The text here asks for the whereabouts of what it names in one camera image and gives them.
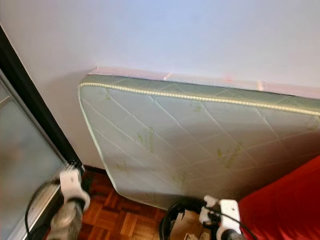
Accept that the white paper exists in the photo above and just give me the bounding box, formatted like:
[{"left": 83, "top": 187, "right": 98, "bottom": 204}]
[{"left": 200, "top": 195, "right": 218, "bottom": 223}]

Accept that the brown cardboard piece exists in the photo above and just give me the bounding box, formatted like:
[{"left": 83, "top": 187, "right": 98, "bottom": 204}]
[{"left": 170, "top": 210, "right": 206, "bottom": 240}]

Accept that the black round bin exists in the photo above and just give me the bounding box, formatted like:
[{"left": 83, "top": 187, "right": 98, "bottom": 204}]
[{"left": 159, "top": 199, "right": 246, "bottom": 240}]

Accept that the frosted glass sliding door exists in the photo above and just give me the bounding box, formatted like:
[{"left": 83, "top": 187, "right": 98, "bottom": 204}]
[{"left": 0, "top": 70, "right": 66, "bottom": 240}]

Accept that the large red cushion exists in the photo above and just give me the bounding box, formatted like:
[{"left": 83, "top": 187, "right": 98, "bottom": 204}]
[{"left": 237, "top": 155, "right": 320, "bottom": 240}]

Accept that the white quilted mattress green print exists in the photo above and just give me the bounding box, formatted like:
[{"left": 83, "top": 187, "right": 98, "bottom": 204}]
[{"left": 78, "top": 75, "right": 320, "bottom": 211}]

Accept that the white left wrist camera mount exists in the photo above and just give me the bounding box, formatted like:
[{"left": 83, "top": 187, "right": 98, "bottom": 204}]
[{"left": 59, "top": 167, "right": 83, "bottom": 198}]

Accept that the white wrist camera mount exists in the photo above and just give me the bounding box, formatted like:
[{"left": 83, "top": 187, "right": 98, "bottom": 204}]
[
  {"left": 59, "top": 167, "right": 83, "bottom": 198},
  {"left": 216, "top": 199, "right": 240, "bottom": 233}
]

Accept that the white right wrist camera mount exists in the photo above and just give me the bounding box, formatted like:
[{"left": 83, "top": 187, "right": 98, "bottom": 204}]
[{"left": 216, "top": 199, "right": 240, "bottom": 233}]

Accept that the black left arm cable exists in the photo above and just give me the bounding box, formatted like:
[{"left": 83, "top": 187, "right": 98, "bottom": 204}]
[{"left": 24, "top": 180, "right": 63, "bottom": 236}]

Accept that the black door frame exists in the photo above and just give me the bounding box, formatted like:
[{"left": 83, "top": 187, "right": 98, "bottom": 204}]
[{"left": 0, "top": 27, "right": 81, "bottom": 240}]

